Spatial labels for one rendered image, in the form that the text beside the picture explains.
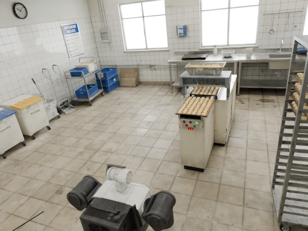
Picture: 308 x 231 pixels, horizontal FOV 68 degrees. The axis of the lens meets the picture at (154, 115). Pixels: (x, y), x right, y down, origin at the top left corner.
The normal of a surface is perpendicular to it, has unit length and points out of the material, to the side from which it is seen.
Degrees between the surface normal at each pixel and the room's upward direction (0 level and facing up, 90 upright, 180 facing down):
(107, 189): 0
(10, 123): 91
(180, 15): 90
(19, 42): 90
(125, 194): 0
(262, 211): 0
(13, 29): 90
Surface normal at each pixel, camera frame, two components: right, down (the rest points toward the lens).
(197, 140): -0.40, 0.43
